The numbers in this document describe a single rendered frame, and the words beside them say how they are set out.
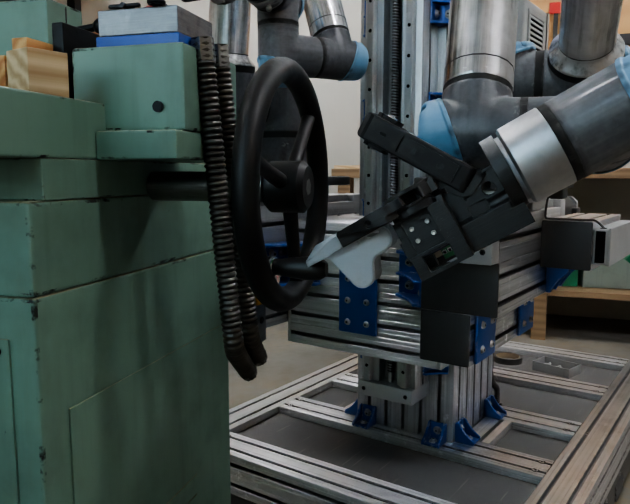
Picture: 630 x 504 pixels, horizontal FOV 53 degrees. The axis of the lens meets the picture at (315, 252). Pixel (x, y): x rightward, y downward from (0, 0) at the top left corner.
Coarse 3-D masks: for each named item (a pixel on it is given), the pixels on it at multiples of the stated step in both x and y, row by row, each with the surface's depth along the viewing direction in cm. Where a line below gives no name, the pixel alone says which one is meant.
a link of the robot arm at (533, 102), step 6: (546, 96) 64; (552, 96) 64; (528, 102) 64; (534, 102) 63; (540, 102) 63; (528, 108) 63; (618, 162) 59; (624, 162) 63; (606, 168) 63; (612, 168) 64; (618, 168) 65
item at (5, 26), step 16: (16, 0) 76; (32, 0) 76; (48, 0) 75; (0, 16) 77; (16, 16) 77; (32, 16) 76; (48, 16) 76; (64, 16) 78; (80, 16) 81; (0, 32) 77; (16, 32) 77; (32, 32) 76; (48, 32) 76; (0, 48) 78
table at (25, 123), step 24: (0, 96) 54; (24, 96) 56; (48, 96) 59; (0, 120) 54; (24, 120) 56; (48, 120) 59; (72, 120) 63; (96, 120) 66; (0, 144) 54; (24, 144) 56; (48, 144) 60; (72, 144) 63; (96, 144) 66; (120, 144) 66; (144, 144) 65; (168, 144) 64; (192, 144) 67
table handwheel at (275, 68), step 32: (288, 64) 68; (256, 96) 61; (256, 128) 60; (320, 128) 82; (256, 160) 60; (288, 160) 75; (320, 160) 84; (160, 192) 76; (192, 192) 75; (256, 192) 60; (288, 192) 70; (320, 192) 85; (256, 224) 61; (288, 224) 74; (320, 224) 84; (256, 256) 62; (288, 256) 76; (256, 288) 65; (288, 288) 73
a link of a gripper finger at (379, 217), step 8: (400, 200) 56; (408, 200) 57; (384, 208) 56; (392, 208) 56; (400, 208) 56; (368, 216) 57; (376, 216) 56; (384, 216) 56; (392, 216) 56; (352, 224) 58; (360, 224) 57; (368, 224) 58; (376, 224) 56; (384, 224) 57; (344, 232) 58; (352, 232) 58; (360, 232) 58; (368, 232) 58; (344, 240) 59; (352, 240) 59
